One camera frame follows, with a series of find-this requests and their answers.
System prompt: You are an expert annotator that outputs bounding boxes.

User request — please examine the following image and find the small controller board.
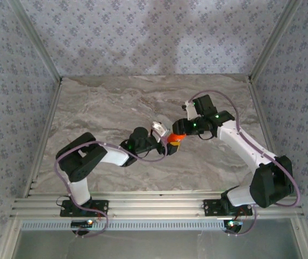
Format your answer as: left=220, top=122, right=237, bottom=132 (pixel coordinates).
left=71, top=220, right=94, bottom=228
left=223, top=220, right=244, bottom=228

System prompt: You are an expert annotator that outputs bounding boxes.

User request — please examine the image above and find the grey metal sheet panel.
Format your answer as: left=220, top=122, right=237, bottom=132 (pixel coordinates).
left=13, top=219, right=303, bottom=259

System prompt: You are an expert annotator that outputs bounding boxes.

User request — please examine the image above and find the aluminium side rail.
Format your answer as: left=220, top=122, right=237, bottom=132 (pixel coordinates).
left=247, top=77, right=290, bottom=197
left=21, top=78, right=63, bottom=199

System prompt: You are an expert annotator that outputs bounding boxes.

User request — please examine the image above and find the aluminium mounting rail beam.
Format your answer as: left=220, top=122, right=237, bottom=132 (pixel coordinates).
left=10, top=189, right=305, bottom=220

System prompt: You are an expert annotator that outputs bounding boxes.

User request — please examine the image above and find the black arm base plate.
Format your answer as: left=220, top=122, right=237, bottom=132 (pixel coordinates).
left=59, top=199, right=109, bottom=217
left=203, top=199, right=253, bottom=216

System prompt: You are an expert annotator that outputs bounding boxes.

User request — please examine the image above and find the grey slotted cable duct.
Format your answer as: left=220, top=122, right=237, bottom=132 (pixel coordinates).
left=21, top=219, right=226, bottom=231

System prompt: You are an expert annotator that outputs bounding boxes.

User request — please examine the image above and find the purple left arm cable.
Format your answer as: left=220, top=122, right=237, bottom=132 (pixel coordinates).
left=54, top=139, right=170, bottom=238

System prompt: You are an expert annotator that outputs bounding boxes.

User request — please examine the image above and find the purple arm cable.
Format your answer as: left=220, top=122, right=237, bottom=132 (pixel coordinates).
left=54, top=139, right=170, bottom=238
left=188, top=90, right=302, bottom=237

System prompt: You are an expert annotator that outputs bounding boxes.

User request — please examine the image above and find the aluminium frame post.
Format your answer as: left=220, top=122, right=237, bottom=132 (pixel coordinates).
left=6, top=0, right=63, bottom=83
left=249, top=0, right=305, bottom=81

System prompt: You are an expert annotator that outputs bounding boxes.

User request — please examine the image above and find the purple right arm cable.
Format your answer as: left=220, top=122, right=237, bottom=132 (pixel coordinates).
left=188, top=90, right=302, bottom=237

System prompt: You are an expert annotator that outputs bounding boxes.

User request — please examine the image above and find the aluminium frame leg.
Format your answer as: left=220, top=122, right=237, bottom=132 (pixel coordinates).
left=0, top=217, right=22, bottom=259
left=291, top=217, right=308, bottom=259

